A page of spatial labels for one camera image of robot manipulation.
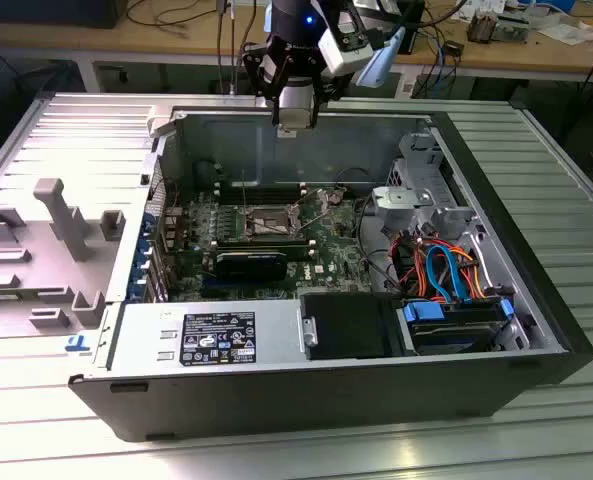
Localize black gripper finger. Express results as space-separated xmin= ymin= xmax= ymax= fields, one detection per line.
xmin=243 ymin=42 xmax=283 ymax=126
xmin=309 ymin=69 xmax=347 ymax=126

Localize silver CPU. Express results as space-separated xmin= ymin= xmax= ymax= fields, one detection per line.
xmin=277 ymin=106 xmax=311 ymax=136

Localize RAM slot black clips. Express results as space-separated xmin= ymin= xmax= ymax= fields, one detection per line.
xmin=215 ymin=193 xmax=307 ymax=201
xmin=215 ymin=185 xmax=307 ymax=193

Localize CPU socket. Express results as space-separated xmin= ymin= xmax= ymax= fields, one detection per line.
xmin=242 ymin=201 xmax=305 ymax=241

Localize blue expansion slot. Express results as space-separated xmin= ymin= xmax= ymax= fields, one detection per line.
xmin=200 ymin=282 xmax=260 ymax=297

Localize white case latch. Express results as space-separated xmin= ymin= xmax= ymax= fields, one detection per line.
xmin=145 ymin=105 xmax=175 ymax=137

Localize green RAM stick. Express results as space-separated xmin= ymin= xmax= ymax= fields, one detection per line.
xmin=214 ymin=239 xmax=313 ymax=260

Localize green motherboard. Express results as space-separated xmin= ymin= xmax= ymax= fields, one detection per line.
xmin=163 ymin=183 xmax=380 ymax=302

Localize black graphics card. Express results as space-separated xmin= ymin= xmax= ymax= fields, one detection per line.
xmin=209 ymin=248 xmax=288 ymax=282

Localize brown coil component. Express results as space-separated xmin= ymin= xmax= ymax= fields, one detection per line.
xmin=468 ymin=12 xmax=495 ymax=44

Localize white booklet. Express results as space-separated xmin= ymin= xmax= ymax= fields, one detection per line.
xmin=453 ymin=0 xmax=507 ymax=21

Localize blue plastic card retainer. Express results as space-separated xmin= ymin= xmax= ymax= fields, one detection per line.
xmin=129 ymin=212 xmax=155 ymax=304

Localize grey metal device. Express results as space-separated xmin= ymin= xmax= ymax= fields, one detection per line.
xmin=493 ymin=10 xmax=531 ymax=42

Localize hard disk in blue carrier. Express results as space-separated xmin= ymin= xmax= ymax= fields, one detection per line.
xmin=395 ymin=297 xmax=515 ymax=357

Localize wooden workbench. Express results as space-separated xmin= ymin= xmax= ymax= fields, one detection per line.
xmin=0 ymin=0 xmax=593 ymax=84

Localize large black box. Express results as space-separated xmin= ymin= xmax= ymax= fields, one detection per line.
xmin=0 ymin=0 xmax=127 ymax=29

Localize silver power supply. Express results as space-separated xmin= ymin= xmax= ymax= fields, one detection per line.
xmin=91 ymin=298 xmax=307 ymax=374

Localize white papers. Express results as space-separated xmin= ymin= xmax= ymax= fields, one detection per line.
xmin=538 ymin=14 xmax=593 ymax=47

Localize grey parts rack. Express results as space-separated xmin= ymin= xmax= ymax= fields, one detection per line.
xmin=0 ymin=177 xmax=127 ymax=341

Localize black PC case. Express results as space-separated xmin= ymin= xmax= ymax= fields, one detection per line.
xmin=68 ymin=93 xmax=593 ymax=444

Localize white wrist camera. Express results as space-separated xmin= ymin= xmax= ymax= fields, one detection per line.
xmin=318 ymin=9 xmax=377 ymax=76

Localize grey metal bracket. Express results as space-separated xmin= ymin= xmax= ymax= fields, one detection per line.
xmin=370 ymin=185 xmax=435 ymax=221

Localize blue hanging cable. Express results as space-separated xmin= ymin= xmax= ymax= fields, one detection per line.
xmin=435 ymin=49 xmax=452 ymax=96

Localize blue flat cable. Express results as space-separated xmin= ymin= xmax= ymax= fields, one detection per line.
xmin=425 ymin=241 xmax=472 ymax=304

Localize orange wire bundle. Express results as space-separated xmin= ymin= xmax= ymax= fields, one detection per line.
xmin=390 ymin=237 xmax=490 ymax=301

